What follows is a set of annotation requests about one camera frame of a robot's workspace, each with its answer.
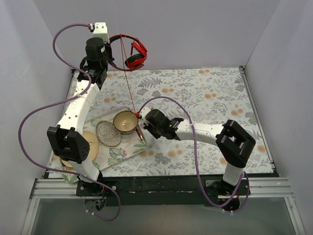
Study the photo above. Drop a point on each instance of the copper spoon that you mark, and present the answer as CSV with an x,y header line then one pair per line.
x,y
140,133

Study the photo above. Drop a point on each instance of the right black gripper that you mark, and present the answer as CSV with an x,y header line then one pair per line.
x,y
147,126

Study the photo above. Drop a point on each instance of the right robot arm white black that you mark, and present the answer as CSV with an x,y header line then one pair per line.
x,y
234,142

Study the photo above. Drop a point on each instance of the speckled grey saucer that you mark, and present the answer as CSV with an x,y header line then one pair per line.
x,y
108,134

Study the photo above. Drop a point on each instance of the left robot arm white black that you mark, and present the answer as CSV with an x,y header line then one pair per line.
x,y
66,138

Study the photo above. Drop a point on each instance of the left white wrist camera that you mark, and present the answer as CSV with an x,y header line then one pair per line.
x,y
100,30

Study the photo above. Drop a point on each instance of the floral serving tray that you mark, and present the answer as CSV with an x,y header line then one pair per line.
x,y
109,156

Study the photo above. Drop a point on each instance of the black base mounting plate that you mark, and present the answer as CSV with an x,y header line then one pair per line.
x,y
158,190

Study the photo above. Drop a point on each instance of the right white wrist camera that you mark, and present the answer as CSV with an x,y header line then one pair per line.
x,y
144,112

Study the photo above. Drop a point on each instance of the red black headphones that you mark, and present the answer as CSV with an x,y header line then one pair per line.
x,y
138,53

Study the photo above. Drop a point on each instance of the beige ceramic bowl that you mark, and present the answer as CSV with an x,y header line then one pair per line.
x,y
125,122

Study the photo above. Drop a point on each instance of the yellow bird plate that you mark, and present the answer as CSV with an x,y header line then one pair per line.
x,y
93,144

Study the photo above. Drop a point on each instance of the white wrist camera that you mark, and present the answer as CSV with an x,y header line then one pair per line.
x,y
144,112
100,30

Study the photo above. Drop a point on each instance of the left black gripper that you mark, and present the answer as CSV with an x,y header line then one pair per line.
x,y
107,55

